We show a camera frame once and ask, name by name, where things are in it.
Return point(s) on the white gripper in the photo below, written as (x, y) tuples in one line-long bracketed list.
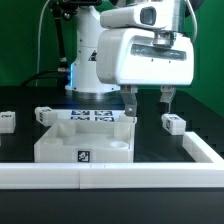
[(128, 57)]

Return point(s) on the white square table top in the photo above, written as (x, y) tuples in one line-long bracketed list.
[(79, 141)]

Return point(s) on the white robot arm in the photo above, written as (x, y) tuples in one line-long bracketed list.
[(177, 11)]

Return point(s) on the tag marker sheet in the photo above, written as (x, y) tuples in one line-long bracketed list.
[(91, 115)]

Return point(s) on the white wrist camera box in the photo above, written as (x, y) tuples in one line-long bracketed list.
[(142, 16)]

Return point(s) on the white fence frame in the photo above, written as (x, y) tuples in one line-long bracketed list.
[(206, 171)]

